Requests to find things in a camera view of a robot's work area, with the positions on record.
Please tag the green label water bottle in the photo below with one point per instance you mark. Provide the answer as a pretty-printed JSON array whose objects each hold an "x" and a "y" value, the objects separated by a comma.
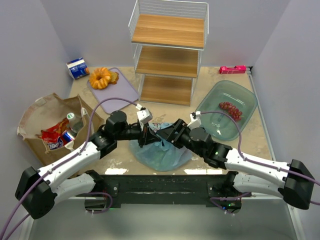
[{"x": 75, "y": 122}]

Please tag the brown paper grocery bag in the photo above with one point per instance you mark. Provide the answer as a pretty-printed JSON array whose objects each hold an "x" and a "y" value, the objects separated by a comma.
[{"x": 47, "y": 112}]

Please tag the light blue plastic bag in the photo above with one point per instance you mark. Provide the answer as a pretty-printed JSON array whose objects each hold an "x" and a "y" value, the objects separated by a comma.
[{"x": 160, "y": 156}]

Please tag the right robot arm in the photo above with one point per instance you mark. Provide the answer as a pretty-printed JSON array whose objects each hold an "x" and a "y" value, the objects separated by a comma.
[{"x": 290, "y": 181}]

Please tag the blue white milk carton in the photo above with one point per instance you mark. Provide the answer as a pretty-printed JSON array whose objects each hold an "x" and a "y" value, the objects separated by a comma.
[{"x": 77, "y": 68}]

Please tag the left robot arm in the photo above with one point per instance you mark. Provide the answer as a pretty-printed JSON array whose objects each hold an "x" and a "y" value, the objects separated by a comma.
[{"x": 38, "y": 191}]

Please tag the clear green food container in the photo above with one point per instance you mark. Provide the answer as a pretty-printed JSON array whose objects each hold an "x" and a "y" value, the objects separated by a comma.
[{"x": 216, "y": 121}]

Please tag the bread slice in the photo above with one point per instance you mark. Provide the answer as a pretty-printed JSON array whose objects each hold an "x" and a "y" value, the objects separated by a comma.
[{"x": 114, "y": 77}]

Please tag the pink box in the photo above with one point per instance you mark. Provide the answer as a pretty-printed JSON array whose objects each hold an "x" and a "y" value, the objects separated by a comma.
[{"x": 238, "y": 69}]

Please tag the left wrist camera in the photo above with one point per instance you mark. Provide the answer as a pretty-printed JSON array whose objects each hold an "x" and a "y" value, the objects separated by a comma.
[{"x": 144, "y": 116}]

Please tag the glazed bundt cake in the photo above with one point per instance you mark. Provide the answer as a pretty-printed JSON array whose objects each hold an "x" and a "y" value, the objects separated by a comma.
[{"x": 100, "y": 78}]

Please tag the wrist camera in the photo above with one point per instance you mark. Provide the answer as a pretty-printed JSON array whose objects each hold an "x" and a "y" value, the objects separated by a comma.
[
  {"x": 144, "y": 116},
  {"x": 195, "y": 120}
]

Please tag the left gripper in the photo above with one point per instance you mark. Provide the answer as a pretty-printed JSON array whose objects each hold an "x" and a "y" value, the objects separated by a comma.
[{"x": 143, "y": 136}]

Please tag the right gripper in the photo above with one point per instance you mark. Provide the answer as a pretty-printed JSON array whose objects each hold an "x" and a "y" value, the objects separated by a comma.
[{"x": 176, "y": 133}]

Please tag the white wire wooden shelf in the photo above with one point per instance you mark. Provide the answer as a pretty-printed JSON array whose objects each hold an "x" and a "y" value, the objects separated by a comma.
[{"x": 168, "y": 38}]

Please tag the lavender cutting board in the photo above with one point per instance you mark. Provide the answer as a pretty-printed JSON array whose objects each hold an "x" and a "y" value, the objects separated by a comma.
[{"x": 122, "y": 89}]

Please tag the black base frame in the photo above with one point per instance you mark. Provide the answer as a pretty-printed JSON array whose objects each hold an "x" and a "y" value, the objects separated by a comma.
[{"x": 200, "y": 189}]

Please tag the red grape bunch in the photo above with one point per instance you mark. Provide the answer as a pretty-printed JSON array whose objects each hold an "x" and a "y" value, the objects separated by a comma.
[{"x": 232, "y": 110}]

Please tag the red bull can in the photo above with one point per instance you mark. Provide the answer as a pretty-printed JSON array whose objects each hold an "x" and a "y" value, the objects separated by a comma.
[{"x": 68, "y": 136}]

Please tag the red candy bag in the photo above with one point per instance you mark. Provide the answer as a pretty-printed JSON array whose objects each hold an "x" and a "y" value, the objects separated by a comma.
[{"x": 53, "y": 136}]

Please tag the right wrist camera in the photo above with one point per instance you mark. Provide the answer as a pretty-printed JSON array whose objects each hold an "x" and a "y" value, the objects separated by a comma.
[{"x": 195, "y": 120}]

